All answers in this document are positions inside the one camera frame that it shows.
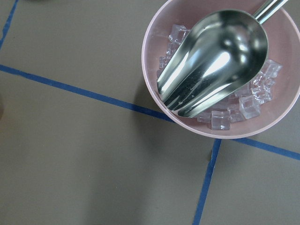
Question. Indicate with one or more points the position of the pink bowl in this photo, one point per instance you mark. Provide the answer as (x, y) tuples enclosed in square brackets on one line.
[(284, 38)]

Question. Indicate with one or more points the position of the metal ice scoop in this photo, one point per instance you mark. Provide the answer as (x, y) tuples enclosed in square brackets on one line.
[(221, 53)]

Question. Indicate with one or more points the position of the clear ice cubes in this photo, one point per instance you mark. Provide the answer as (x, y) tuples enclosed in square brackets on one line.
[(242, 104)]

